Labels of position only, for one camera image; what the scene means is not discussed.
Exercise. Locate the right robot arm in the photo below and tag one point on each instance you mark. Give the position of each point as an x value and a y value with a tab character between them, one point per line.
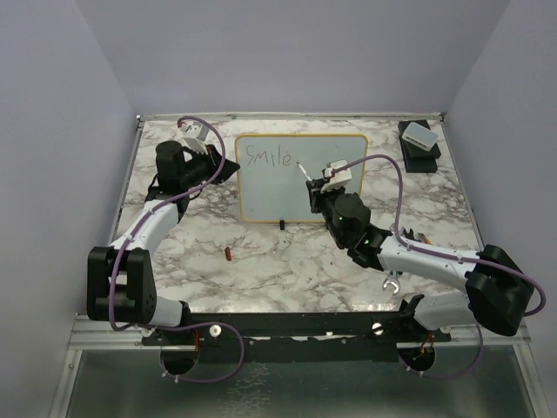
489	288

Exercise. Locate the upper black box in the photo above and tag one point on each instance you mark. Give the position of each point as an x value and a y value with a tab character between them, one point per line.
403	124

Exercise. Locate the white network switch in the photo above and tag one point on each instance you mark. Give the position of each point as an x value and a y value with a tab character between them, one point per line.
420	136

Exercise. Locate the black box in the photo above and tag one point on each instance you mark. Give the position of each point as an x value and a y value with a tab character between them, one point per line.
403	124
421	162

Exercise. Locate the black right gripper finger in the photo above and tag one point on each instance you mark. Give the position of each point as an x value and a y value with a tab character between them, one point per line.
315	184
314	196

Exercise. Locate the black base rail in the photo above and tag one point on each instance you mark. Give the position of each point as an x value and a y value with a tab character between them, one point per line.
307	337

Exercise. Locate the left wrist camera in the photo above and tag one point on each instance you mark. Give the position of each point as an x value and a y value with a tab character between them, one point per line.
194	135

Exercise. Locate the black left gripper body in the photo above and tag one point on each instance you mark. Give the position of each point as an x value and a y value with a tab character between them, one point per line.
204	167

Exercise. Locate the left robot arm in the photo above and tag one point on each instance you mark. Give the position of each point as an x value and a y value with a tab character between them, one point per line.
120	279

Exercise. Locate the blue handled tool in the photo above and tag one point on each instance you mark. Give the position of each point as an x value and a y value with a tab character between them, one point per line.
409	234

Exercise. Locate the yellow framed whiteboard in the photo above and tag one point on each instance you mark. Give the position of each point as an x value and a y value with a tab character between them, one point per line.
271	187

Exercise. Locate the silver open-end wrench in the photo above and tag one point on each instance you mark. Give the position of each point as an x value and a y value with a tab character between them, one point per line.
392	282

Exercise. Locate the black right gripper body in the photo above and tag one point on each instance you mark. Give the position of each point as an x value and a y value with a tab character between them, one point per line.
328	200

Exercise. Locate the lower black box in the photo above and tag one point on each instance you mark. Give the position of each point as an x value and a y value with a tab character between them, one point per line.
421	162

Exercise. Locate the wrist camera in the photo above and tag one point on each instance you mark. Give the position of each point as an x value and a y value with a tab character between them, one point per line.
194	135
335	176

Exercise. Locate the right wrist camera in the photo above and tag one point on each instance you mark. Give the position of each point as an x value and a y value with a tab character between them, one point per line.
335	176

